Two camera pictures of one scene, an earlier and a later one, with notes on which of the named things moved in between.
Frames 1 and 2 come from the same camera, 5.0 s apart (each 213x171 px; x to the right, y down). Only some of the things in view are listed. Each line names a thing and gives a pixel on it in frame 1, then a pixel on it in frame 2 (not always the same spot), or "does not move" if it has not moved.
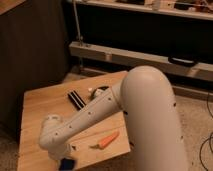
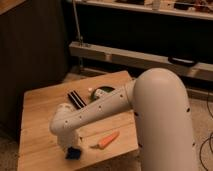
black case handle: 181,61 does not move
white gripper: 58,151 to 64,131
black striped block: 76,100 does not move
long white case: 129,59 does not move
